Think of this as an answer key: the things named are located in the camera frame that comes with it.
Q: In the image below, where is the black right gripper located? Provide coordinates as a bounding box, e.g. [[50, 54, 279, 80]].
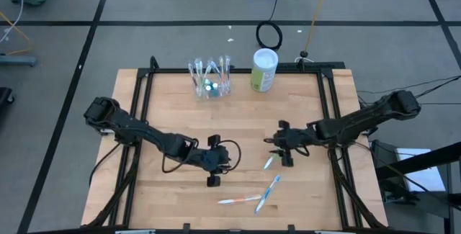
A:
[[264, 120, 318, 168]]

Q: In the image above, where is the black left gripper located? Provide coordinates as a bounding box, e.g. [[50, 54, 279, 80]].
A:
[[187, 134, 233, 188]]

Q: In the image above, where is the blue packaged toothbrush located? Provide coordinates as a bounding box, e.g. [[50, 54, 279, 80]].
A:
[[187, 62, 198, 88], [253, 174, 282, 216]]

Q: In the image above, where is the clear acrylic organizer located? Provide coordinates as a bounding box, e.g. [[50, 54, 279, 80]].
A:
[[194, 70, 233, 102]]

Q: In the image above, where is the white green wipes canister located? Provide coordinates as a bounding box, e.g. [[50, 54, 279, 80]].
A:
[[250, 48, 279, 93]]

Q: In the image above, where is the black equipment stand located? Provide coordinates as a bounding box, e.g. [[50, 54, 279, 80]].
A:
[[370, 139, 461, 234]]

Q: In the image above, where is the white box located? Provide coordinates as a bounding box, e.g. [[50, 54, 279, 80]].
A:
[[395, 148, 447, 192]]

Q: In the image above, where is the grey metal stand foot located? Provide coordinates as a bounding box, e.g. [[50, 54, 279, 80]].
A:
[[0, 55, 37, 67]]

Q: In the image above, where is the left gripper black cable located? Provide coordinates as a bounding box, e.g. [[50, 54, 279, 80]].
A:
[[161, 138, 243, 174]]

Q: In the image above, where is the black aluminium table frame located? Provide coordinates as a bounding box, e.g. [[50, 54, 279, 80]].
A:
[[82, 55, 388, 234]]

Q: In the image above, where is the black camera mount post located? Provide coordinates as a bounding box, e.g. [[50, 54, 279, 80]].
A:
[[294, 49, 315, 70]]

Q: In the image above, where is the silver mounting bracket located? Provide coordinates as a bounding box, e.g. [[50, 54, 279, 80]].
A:
[[94, 124, 119, 136]]

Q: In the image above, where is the thick black cable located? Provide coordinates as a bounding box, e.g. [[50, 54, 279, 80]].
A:
[[88, 142, 122, 188]]

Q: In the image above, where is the coiled black cable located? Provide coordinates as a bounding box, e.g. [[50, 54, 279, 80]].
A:
[[255, 0, 284, 51]]

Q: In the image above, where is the yellow cable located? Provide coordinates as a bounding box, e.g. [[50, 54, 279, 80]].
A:
[[304, 0, 334, 54]]

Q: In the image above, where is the orange cable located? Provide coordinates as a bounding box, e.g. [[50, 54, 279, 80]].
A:
[[0, 12, 37, 57]]

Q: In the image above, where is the white cable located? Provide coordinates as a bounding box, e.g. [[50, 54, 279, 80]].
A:
[[0, 0, 24, 45]]

